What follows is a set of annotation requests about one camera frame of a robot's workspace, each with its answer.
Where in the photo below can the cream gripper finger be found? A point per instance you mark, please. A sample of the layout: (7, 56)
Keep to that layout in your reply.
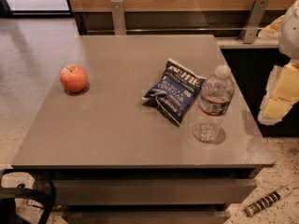
(271, 31)
(282, 93)

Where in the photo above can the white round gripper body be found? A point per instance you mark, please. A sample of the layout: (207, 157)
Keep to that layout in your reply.
(290, 32)

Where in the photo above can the clear plastic water bottle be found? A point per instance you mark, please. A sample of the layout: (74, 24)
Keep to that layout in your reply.
(213, 102)

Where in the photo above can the blue kettle chips bag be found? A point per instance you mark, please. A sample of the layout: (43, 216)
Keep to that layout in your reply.
(176, 91)

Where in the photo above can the white striped cylinder on floor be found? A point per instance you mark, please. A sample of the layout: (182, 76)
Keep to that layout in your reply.
(268, 200)

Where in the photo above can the grey table with drawers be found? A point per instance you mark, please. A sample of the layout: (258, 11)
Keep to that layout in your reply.
(115, 160)

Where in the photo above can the red apple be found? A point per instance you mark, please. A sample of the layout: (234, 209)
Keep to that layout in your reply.
(74, 78)

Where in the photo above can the right metal rail bracket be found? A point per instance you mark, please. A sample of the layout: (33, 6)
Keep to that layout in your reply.
(250, 30)

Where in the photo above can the metal rail bracket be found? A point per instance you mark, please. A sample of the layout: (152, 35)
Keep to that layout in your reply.
(250, 30)
(118, 17)

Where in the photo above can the wooden wall panel with rail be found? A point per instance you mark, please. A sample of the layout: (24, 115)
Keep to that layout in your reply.
(217, 17)

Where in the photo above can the left metal rail bracket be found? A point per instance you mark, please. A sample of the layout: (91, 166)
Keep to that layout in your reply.
(118, 17)

